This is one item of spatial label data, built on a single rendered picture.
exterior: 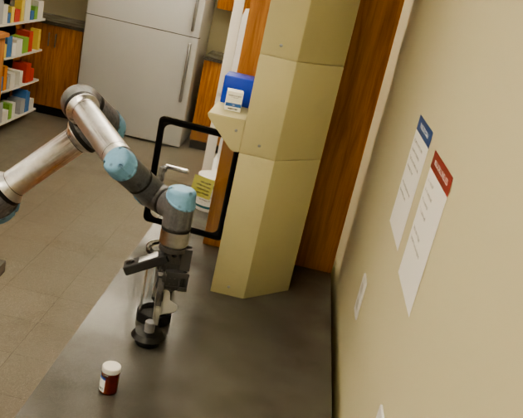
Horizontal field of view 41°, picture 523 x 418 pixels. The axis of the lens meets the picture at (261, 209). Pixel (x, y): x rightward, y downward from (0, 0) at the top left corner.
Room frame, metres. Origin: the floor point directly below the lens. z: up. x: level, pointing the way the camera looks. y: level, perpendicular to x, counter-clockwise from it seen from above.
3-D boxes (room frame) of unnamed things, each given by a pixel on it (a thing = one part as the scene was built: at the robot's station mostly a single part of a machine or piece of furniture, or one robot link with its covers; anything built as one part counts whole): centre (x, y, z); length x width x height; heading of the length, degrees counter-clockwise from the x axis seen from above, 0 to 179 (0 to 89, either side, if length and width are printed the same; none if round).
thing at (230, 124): (2.18, 0.16, 1.46); 0.32 x 0.12 x 0.10; 179
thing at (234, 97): (2.14, 0.16, 1.54); 0.05 x 0.05 x 0.06; 7
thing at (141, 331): (1.64, 0.22, 0.97); 0.09 x 0.09 x 0.07
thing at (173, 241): (1.64, 0.20, 1.26); 0.08 x 0.08 x 0.05
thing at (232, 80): (2.26, 0.16, 1.55); 0.10 x 0.10 x 0.09; 89
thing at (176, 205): (1.64, 0.20, 1.33); 0.09 x 0.08 x 0.11; 50
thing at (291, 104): (2.18, -0.03, 1.32); 0.32 x 0.25 x 0.77; 179
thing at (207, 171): (2.35, 0.26, 1.19); 0.30 x 0.01 x 0.40; 84
